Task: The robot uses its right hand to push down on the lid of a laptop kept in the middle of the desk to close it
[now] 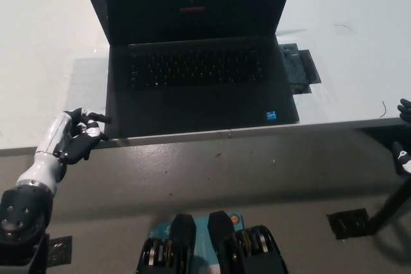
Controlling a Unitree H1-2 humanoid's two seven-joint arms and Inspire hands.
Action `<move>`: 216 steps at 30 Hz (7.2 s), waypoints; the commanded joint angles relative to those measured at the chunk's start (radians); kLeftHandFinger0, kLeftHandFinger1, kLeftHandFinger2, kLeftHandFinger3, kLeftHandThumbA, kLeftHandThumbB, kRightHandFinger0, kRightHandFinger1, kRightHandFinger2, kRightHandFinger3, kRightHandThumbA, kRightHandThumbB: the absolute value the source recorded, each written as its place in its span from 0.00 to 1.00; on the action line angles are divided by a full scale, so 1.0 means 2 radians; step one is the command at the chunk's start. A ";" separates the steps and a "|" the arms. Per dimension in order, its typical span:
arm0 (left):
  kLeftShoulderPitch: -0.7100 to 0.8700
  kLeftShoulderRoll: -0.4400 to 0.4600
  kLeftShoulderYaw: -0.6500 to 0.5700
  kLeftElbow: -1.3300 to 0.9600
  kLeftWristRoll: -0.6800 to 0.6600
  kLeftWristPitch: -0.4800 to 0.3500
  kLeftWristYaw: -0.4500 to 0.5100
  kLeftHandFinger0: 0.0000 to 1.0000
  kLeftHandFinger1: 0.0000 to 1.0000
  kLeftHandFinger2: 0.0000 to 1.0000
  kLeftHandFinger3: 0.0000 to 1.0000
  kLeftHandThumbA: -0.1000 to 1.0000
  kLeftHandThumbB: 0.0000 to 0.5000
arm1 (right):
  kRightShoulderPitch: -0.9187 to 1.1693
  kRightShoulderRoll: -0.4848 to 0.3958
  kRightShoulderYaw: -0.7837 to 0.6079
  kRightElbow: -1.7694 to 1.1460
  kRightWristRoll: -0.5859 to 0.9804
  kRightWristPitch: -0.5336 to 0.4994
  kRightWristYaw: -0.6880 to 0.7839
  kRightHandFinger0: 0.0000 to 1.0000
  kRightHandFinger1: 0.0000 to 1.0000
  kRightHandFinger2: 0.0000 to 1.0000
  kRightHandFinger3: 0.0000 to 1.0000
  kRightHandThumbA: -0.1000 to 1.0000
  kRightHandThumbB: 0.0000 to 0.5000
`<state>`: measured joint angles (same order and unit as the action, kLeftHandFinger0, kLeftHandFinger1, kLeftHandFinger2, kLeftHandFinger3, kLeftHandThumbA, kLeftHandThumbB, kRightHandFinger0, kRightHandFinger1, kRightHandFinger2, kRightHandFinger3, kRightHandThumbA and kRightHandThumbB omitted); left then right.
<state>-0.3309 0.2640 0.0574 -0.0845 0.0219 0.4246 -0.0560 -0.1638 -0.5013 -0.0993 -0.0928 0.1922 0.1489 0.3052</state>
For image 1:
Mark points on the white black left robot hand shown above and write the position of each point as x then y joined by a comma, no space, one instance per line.
75,145

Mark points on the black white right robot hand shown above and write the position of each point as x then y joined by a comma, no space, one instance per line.
405,107

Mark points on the black laptop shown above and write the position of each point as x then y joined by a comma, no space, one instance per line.
199,107

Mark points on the black ribbed robot body block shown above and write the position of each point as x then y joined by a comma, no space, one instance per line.
167,254
253,251

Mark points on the black floor tape patch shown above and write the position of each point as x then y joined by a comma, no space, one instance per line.
60,250
345,224

